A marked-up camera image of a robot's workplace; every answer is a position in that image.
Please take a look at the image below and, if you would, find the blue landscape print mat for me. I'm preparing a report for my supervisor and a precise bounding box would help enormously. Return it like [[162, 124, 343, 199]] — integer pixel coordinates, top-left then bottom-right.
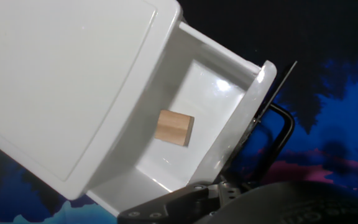
[[0, 0, 358, 224]]

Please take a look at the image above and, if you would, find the small wooden cube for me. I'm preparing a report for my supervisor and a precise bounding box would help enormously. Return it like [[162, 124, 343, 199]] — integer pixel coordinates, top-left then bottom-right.
[[154, 109, 196, 147]]

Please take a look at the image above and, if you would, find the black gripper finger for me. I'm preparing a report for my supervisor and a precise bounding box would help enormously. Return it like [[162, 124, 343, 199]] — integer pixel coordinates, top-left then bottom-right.
[[117, 182, 244, 224]]

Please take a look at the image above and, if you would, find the white drawer cabinet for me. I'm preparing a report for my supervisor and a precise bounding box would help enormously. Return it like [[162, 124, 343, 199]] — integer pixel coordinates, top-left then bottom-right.
[[0, 0, 183, 201]]

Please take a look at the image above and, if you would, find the white drawer with black handle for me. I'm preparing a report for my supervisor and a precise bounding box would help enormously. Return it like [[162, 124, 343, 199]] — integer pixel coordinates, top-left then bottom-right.
[[85, 21, 298, 218]]

